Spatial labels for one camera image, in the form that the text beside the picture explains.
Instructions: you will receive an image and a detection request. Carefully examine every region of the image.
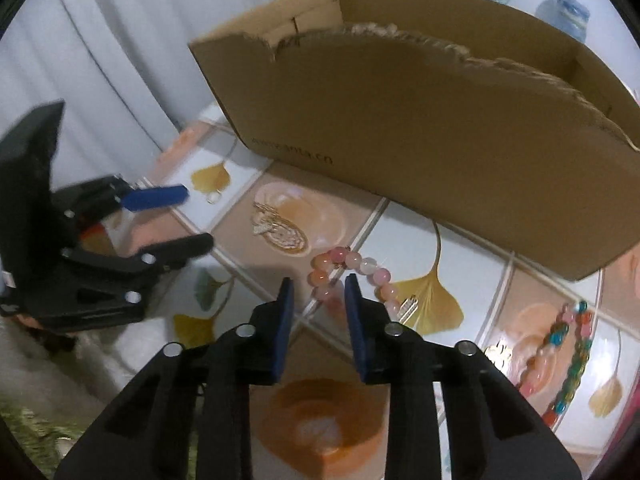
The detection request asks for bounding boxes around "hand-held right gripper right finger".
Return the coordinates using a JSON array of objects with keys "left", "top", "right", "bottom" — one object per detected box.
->
[{"left": 344, "top": 274, "right": 583, "bottom": 480}]

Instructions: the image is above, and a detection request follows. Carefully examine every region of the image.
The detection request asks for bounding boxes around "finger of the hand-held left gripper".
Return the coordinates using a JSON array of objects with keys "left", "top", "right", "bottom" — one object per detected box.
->
[
  {"left": 54, "top": 175, "right": 189, "bottom": 231},
  {"left": 30, "top": 232, "right": 215, "bottom": 333}
]

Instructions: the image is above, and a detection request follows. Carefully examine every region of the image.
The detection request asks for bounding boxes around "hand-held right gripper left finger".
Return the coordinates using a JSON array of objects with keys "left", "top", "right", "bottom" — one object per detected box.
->
[{"left": 52, "top": 276, "right": 296, "bottom": 480}]

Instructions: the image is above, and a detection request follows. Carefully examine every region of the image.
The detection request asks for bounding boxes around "orange pink bead bracelet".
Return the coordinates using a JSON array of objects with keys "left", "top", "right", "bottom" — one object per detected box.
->
[{"left": 308, "top": 246, "right": 418, "bottom": 321}]

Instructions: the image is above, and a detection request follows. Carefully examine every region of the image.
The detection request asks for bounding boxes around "gold pendant necklace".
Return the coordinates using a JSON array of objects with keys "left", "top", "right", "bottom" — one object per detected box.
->
[{"left": 206, "top": 189, "right": 308, "bottom": 252}]

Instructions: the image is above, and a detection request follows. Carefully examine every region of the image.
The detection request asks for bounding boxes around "brown cardboard box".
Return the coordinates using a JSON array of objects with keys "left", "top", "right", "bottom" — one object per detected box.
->
[{"left": 188, "top": 0, "right": 640, "bottom": 281}]

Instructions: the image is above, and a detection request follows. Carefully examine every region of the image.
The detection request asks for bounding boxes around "white fluffy blanket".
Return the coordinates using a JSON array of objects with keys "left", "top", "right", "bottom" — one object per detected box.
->
[{"left": 0, "top": 305, "right": 176, "bottom": 426}]

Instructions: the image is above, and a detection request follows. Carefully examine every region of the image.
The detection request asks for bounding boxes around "white curtain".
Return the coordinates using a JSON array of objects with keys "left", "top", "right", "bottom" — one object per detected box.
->
[{"left": 0, "top": 0, "right": 346, "bottom": 196}]

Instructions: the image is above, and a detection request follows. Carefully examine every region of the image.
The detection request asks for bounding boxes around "green shaggy rug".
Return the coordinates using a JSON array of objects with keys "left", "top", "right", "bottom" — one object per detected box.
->
[{"left": 0, "top": 400, "right": 86, "bottom": 480}]

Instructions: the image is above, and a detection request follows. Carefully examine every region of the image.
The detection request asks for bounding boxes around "pale pink bead bracelet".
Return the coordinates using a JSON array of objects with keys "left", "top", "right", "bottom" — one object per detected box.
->
[{"left": 482, "top": 307, "right": 576, "bottom": 396}]

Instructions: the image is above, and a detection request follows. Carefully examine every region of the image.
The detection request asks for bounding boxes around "multicolour glass bead bracelet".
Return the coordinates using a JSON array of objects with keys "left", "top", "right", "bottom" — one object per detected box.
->
[{"left": 542, "top": 300, "right": 593, "bottom": 428}]

